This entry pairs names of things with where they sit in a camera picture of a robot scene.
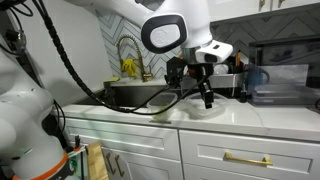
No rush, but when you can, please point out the black corrugated cable conduit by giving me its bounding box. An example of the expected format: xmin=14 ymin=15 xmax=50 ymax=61
xmin=31 ymin=0 xmax=209 ymax=116

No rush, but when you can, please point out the yellow glove on faucet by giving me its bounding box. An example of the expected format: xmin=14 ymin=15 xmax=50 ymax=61
xmin=121 ymin=59 xmax=137 ymax=77

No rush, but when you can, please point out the large clear plastic lunchbox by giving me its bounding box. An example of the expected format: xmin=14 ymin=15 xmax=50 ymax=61
xmin=183 ymin=93 xmax=229 ymax=120

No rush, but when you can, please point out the stainless steel sink basin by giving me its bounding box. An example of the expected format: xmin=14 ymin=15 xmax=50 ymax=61
xmin=75 ymin=84 xmax=183 ymax=109

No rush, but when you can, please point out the gold drawer handle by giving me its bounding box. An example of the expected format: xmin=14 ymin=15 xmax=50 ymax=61
xmin=224 ymin=152 xmax=273 ymax=166

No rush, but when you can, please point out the yellow green sponge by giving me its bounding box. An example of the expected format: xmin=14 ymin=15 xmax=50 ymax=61
xmin=104 ymin=77 xmax=120 ymax=83

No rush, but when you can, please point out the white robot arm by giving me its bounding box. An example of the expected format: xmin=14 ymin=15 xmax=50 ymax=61
xmin=0 ymin=0 xmax=233 ymax=180

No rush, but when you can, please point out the clear water filter pitcher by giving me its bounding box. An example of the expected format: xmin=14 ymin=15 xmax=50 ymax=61
xmin=247 ymin=35 xmax=320 ymax=106

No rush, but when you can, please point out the small clear plastic lunchbox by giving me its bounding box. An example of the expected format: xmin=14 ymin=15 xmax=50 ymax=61
xmin=147 ymin=92 xmax=178 ymax=121

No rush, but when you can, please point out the steel dish drying rack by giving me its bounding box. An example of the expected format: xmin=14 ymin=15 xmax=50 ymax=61
xmin=179 ymin=72 xmax=246 ymax=99

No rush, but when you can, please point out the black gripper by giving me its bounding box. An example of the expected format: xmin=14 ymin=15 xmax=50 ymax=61
xmin=165 ymin=57 xmax=214 ymax=109

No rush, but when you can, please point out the wooden cutting board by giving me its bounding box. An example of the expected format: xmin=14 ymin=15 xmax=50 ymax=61
xmin=87 ymin=142 xmax=109 ymax=180

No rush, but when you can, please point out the white upper cabinet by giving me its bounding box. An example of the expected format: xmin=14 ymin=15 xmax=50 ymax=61
xmin=208 ymin=0 xmax=320 ymax=22

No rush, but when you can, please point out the gold spring kitchen faucet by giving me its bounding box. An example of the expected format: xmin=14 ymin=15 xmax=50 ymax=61
xmin=116 ymin=35 xmax=154 ymax=83

